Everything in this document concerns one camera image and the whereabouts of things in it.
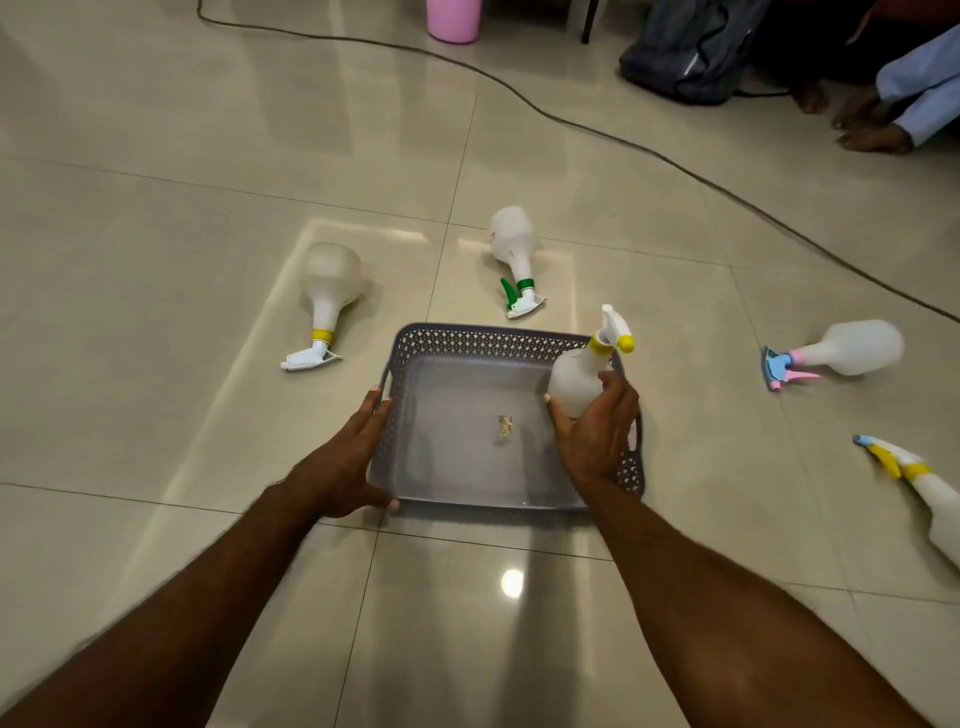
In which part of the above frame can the person's left hand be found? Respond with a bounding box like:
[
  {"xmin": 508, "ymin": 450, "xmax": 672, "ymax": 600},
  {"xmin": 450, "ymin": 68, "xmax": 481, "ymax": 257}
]
[{"xmin": 287, "ymin": 386, "xmax": 400, "ymax": 522}]

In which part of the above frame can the person's right hand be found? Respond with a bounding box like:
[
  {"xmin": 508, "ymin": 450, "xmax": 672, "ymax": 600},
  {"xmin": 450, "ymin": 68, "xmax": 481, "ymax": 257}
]
[{"xmin": 546, "ymin": 370, "xmax": 642, "ymax": 494}]

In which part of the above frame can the spray bottle yellow nozzle tip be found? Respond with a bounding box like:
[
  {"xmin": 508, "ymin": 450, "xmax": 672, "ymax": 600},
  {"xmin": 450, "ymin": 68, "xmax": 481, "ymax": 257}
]
[{"xmin": 546, "ymin": 303, "xmax": 637, "ymax": 420}]

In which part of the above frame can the grey perforated plastic basket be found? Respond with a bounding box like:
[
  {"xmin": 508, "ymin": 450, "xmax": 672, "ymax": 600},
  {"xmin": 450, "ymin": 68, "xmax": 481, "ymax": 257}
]
[{"xmin": 366, "ymin": 322, "xmax": 647, "ymax": 513}]

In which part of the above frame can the person's left forearm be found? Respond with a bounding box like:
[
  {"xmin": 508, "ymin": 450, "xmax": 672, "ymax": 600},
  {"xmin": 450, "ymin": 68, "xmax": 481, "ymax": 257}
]
[{"xmin": 0, "ymin": 466, "xmax": 325, "ymax": 728}]

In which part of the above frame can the person's right forearm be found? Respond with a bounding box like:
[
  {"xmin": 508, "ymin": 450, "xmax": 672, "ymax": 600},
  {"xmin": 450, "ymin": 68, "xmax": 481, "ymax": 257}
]
[{"xmin": 579, "ymin": 468, "xmax": 937, "ymax": 728}]

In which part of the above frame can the spray bottle green trigger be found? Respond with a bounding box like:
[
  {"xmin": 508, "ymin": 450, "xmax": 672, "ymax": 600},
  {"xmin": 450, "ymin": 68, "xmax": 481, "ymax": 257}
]
[{"xmin": 489, "ymin": 206, "xmax": 549, "ymax": 321}]

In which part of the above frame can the spray bottle white trigger yellow collar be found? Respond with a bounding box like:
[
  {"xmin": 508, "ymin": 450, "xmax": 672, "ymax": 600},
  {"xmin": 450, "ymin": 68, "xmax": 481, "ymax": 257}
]
[{"xmin": 280, "ymin": 242, "xmax": 366, "ymax": 374}]

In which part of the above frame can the spray bottle pink blue trigger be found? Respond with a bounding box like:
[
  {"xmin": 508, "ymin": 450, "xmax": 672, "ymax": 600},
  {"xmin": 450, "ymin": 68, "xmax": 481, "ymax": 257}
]
[{"xmin": 760, "ymin": 319, "xmax": 906, "ymax": 393}]

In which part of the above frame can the spray bottle yellow blue trigger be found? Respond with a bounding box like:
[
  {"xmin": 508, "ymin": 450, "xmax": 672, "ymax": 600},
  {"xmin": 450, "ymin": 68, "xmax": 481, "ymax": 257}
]
[{"xmin": 852, "ymin": 433, "xmax": 960, "ymax": 570}]

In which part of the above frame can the grey backpack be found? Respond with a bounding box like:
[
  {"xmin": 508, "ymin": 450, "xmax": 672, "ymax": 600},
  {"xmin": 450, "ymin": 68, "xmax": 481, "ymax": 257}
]
[{"xmin": 618, "ymin": 0, "xmax": 775, "ymax": 107}]

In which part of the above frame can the pink plastic bucket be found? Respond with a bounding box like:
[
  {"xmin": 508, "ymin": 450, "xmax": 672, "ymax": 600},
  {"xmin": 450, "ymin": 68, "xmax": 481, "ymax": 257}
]
[{"xmin": 426, "ymin": 0, "xmax": 483, "ymax": 45}]

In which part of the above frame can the black cable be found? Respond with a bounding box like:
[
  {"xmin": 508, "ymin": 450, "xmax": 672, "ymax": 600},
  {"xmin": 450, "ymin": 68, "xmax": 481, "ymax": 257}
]
[{"xmin": 195, "ymin": 0, "xmax": 960, "ymax": 325}]

